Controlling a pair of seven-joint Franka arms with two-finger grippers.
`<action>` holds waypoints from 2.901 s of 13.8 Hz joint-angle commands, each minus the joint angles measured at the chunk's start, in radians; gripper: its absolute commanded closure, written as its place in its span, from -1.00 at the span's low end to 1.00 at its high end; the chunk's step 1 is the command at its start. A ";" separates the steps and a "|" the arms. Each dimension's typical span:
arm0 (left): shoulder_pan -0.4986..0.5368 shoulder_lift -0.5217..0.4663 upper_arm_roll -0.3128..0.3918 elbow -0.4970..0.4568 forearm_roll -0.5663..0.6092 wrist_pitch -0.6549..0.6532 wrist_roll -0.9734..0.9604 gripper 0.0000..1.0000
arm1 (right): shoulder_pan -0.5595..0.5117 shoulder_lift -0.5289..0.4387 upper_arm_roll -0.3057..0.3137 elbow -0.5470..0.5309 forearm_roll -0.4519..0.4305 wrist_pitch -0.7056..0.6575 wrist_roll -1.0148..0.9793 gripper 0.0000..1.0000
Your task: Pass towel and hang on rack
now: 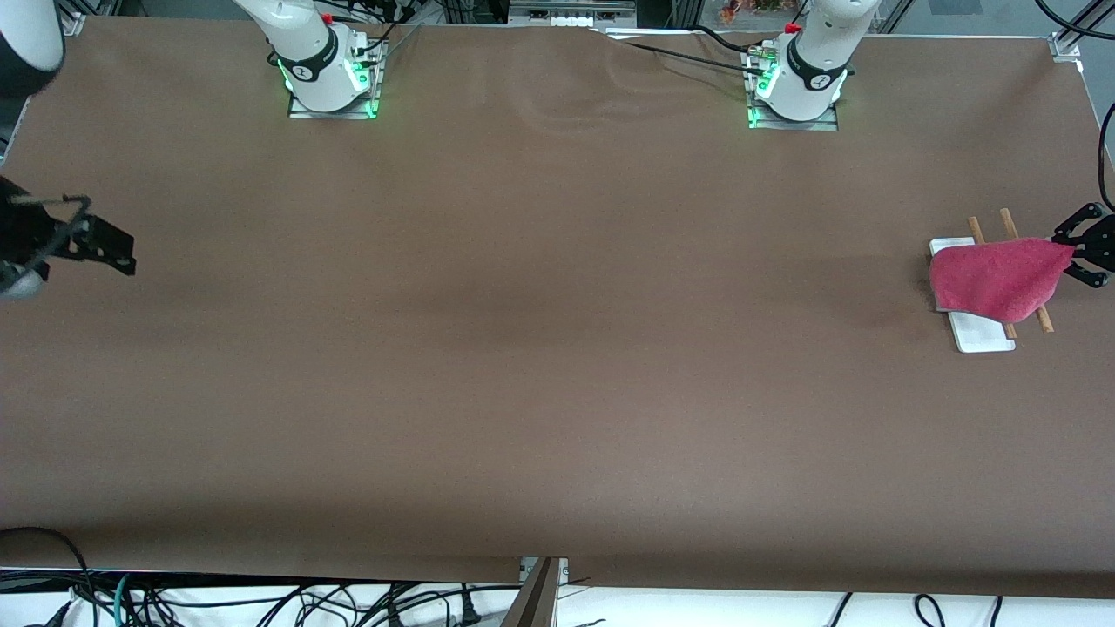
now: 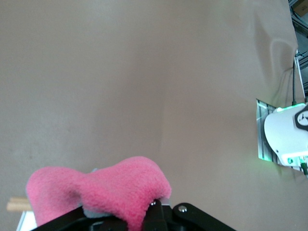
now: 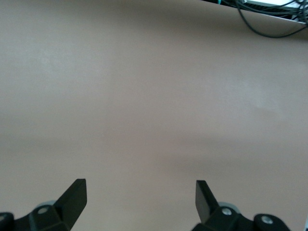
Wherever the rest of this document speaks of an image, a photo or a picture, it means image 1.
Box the red cloth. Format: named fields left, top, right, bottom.
left=929, top=237, right=1078, bottom=325

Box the white rack with wooden bars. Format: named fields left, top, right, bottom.
left=929, top=207, right=1057, bottom=354

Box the orange red clutter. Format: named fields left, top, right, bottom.
left=719, top=0, right=785, bottom=23

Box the grey power strip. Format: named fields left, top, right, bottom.
left=510, top=0, right=637, bottom=29

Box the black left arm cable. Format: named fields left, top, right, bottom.
left=1032, top=0, right=1115, bottom=210

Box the aluminium frame post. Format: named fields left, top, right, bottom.
left=1050, top=0, right=1115, bottom=64
left=48, top=0, right=88, bottom=37

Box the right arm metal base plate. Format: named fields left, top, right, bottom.
left=286, top=39, right=386, bottom=121

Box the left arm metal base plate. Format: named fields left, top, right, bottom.
left=745, top=48, right=841, bottom=133

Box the black looped floor cable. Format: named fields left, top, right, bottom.
left=0, top=527, right=98, bottom=627

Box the black floor cable tangle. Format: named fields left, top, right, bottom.
left=131, top=582, right=524, bottom=627

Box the black cable on table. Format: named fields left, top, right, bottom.
left=592, top=24, right=772, bottom=78

